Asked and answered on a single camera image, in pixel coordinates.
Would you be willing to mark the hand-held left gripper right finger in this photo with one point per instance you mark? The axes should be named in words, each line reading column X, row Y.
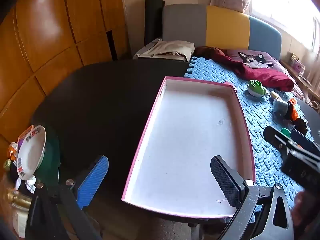
column 225, row 180

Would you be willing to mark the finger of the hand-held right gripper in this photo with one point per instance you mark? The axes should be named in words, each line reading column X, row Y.
column 303, row 142
column 273, row 136

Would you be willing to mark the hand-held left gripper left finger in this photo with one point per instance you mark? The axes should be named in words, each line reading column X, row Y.
column 91, row 182

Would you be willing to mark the brown plastic flower toy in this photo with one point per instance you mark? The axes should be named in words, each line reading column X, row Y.
column 301, row 126

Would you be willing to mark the clear plastic jar black base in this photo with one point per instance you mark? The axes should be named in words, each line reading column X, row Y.
column 279, row 106

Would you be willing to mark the orange holed cheese block toy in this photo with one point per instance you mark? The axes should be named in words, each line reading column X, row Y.
column 293, row 111

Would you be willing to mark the gold plastic egg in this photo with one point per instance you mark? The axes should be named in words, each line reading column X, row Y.
column 274, row 95

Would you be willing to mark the pink cardboard box tray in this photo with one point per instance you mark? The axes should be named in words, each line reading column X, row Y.
column 187, row 142

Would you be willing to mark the person's right hand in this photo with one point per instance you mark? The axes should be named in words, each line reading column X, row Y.
column 307, row 210

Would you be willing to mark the pink patterned bed sheet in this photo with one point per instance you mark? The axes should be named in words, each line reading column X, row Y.
column 296, row 91

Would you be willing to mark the maroon blanket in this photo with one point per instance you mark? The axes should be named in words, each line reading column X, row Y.
column 262, row 76

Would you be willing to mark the wooden bedside desk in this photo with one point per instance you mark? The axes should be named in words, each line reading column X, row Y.
column 300, row 77

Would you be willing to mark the white floral plate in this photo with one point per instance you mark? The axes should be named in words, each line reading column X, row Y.
column 31, row 155

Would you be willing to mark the brass object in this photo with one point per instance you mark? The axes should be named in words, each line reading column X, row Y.
column 20, row 198

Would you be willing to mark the pink storage box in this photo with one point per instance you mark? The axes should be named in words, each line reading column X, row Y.
column 297, row 61

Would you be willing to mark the purple cat pillow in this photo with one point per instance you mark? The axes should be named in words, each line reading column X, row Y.
column 255, row 58

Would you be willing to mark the blue foam puzzle mat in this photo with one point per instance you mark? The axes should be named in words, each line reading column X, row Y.
column 217, row 72

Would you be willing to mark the orange snack packet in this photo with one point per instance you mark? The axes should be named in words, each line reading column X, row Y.
column 12, row 151

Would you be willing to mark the grey yellow blue headboard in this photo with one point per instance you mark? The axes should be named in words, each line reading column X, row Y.
column 225, row 25

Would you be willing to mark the window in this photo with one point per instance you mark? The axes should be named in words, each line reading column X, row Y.
column 287, row 5

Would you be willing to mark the beige folded cloth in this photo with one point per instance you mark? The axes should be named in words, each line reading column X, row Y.
column 170, row 50

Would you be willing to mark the wooden wardrobe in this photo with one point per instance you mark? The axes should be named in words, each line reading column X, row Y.
column 50, row 30

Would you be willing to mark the black rolled mat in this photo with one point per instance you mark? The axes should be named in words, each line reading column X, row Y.
column 153, row 20

